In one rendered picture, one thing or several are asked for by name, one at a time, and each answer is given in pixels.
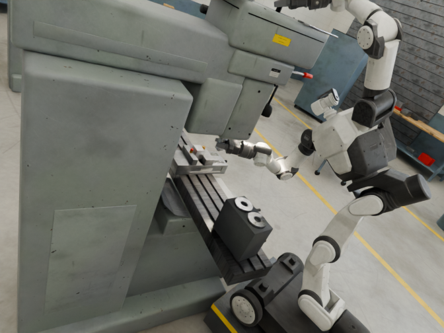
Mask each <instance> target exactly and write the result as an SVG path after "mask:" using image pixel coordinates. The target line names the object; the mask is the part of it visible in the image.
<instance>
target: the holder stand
mask: <svg viewBox="0 0 444 333"><path fill-rule="evenodd" d="M213 228H214V229H215V231H216V232H217V234H218V235H219V236H220V237H221V239H222V241H223V242H224V243H225V244H226V246H227V248H228V249H229V250H230V251H231V253H232V254H233V256H234V257H235V258H236V260H237V262H240V261H242V260H245V259H247V258H250V257H253V256H255V255H257V253H258V251H259V250H260V249H261V247H262V245H263V244H264V242H265V241H266V239H267V238H268V236H269V235H270V233H271V232H272V230H273V228H272V226H271V225H270V224H269V223H268V222H267V221H266V219H265V218H264V217H263V216H262V215H261V214H260V213H259V212H258V210H257V209H256V208H255V207H254V206H253V205H252V203H251V202H250V201H249V200H248V199H247V198H246V197H245V196H240V197H236V198H229V199H226V200H225V203H224V204H223V207H222V208H221V211H220V213H219V215H218V217H217V219H216V221H215V223H214V225H213Z"/></svg>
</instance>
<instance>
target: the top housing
mask: <svg viewBox="0 0 444 333"><path fill-rule="evenodd" d="M205 20H207V21H208V22H210V23H211V24H212V25H214V26H215V27H217V28H218V29H220V30H221V31H222V32H224V33H225V34H226V35H227V36H228V41H229V45H230V46H232V47H234V48H238V49H241V50H245V51H248V52H252V53H254V54H258V55H261V56H265V57H269V58H272V59H276V60H278V61H282V62H285V63H289V64H291V65H296V66H298V67H302V68H305V69H311V68H312V67H313V66H314V64H315V62H316V60H317V58H318V57H319V55H320V53H321V51H322V49H323V47H324V45H325V43H326V41H327V39H328V36H327V34H325V33H323V32H321V31H319V30H316V29H314V28H311V27H309V26H306V25H304V24H302V23H300V22H298V20H297V19H295V18H294V17H290V16H288V15H285V14H283V13H278V12H276V10H274V9H271V8H269V7H267V6H265V5H262V4H260V3H257V2H255V1H253V2H252V1H248V0H211V1H210V4H209V7H208V10H207V13H206V16H205Z"/></svg>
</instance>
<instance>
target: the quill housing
mask: <svg viewBox="0 0 444 333"><path fill-rule="evenodd" d="M273 89H274V84H273V83H268V82H265V81H259V80H256V79H251V78H248V77H245V79H244V81H243V84H242V90H241V92H240V94H239V97H238V99H237V102H236V104H235V107H234V108H233V111H232V113H231V116H230V118H229V121H228V123H227V125H226V128H225V130H224V132H223V134H222V135H218V136H219V137H220V138H222V139H236V140H248V139H249V138H250V136H251V135H252V132H253V130H254V128H255V126H256V124H257V122H258V120H259V118H260V116H261V114H262V111H263V109H264V107H265V105H266V103H267V101H268V99H269V97H270V95H271V93H272V91H273Z"/></svg>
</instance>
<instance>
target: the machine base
mask: <svg viewBox="0 0 444 333"><path fill-rule="evenodd" d="M226 292H227V291H226V289H225V287H224V285H223V283H222V281H221V279H220V277H219V276H215V277H210V278H207V279H201V280H198V281H193V282H190V283H185V284H182V285H177V286H173V287H168V288H165V289H160V290H156V291H152V292H148V293H143V294H140V295H135V296H132V297H126V298H125V300H124V303H123V305H122V309H121V310H120V311H118V312H114V313H110V314H105V315H102V316H98V317H94V318H90V319H86V320H82V321H79V322H74V323H71V324H67V325H64V326H59V327H56V328H52V329H49V330H44V331H41V332H37V333H136V332H140V331H142V330H146V329H149V328H152V327H155V326H159V325H162V324H165V323H168V322H172V321H174V320H178V319H181V318H184V317H187V316H191V315H194V314H198V313H201V312H204V311H208V310H210V308H211V306H212V304H213V303H214V302H216V300H218V299H219V298H221V297H222V296H223V295H224V294H226Z"/></svg>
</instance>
